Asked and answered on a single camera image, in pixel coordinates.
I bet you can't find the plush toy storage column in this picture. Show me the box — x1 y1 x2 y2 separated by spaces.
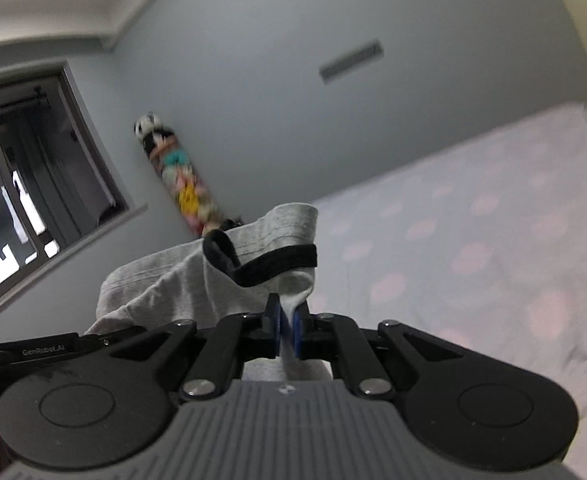
142 129 223 237

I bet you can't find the dark framed window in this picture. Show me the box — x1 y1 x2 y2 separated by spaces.
0 63 128 305

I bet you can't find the grey t-shirt black collar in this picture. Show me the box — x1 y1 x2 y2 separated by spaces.
84 201 335 382

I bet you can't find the pink dotted bed sheet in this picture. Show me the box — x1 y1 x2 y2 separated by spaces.
310 103 587 479

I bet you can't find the grey wall vent plate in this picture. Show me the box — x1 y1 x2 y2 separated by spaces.
318 40 385 84

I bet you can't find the panda plush toy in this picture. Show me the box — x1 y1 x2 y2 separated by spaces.
133 112 163 144

